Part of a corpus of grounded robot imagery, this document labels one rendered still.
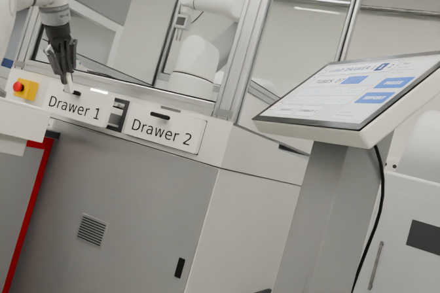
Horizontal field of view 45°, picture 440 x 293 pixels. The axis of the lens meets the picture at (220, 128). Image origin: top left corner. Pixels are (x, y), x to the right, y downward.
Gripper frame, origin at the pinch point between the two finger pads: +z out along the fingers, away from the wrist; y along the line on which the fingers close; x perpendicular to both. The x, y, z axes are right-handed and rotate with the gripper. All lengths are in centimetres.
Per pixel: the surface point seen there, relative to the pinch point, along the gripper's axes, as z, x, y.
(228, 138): 12, -55, 11
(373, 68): -17, -96, 14
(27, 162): 26.7, 11.2, -13.7
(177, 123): 10.8, -36.6, 9.6
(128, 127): 15.2, -18.5, 6.4
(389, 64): -19, -100, 13
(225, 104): 4, -51, 17
